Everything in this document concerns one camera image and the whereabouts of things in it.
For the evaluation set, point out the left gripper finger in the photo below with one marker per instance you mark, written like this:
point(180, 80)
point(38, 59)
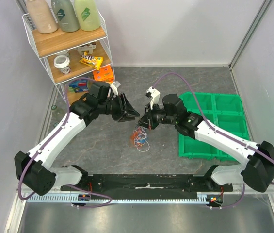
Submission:
point(130, 111)
point(125, 118)

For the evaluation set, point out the grey green bottle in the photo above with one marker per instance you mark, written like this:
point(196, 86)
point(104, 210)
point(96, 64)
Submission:
point(65, 15)

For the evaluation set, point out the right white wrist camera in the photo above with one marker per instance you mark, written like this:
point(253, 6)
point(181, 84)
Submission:
point(154, 95)

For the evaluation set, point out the white lidded paper cup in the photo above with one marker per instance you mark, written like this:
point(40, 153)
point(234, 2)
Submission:
point(62, 62)

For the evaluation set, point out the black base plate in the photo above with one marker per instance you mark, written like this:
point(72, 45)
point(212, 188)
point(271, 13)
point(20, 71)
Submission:
point(190, 182)

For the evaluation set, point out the blue snack package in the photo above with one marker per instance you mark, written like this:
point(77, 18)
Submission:
point(79, 85)

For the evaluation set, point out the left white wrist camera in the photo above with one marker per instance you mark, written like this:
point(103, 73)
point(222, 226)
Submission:
point(113, 91)

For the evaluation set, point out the grey slotted cable duct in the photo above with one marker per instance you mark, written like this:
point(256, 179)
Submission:
point(76, 197)

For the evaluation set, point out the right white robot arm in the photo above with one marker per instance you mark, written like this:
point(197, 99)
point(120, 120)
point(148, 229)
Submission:
point(256, 161)

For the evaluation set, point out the light green bottle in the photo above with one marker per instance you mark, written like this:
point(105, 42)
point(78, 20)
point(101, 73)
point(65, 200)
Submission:
point(87, 14)

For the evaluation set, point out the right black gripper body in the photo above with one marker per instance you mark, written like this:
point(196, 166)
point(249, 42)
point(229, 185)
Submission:
point(148, 120)

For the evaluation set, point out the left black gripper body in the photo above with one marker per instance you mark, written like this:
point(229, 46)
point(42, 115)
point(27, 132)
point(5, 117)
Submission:
point(117, 109)

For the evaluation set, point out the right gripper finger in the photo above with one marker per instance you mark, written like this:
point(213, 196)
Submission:
point(147, 110)
point(144, 121)

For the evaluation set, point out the chobani yogurt pack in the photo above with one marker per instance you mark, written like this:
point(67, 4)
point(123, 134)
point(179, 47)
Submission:
point(89, 48)

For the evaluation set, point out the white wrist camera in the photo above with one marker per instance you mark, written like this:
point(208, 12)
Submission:
point(113, 91)
point(154, 95)

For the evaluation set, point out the beige bottle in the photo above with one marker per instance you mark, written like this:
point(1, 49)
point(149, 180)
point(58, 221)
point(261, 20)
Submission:
point(42, 16)

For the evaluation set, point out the top orange snack box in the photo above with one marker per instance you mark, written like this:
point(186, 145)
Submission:
point(105, 74)

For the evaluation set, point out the green compartment bin tray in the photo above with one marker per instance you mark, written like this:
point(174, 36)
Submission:
point(223, 110)

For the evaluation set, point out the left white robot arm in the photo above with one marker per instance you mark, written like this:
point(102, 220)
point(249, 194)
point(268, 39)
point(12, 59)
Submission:
point(34, 168)

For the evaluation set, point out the white wire wooden shelf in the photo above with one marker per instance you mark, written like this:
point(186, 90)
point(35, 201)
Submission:
point(46, 46)

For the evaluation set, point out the yellow candy bag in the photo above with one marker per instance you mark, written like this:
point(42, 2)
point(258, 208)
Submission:
point(91, 61)

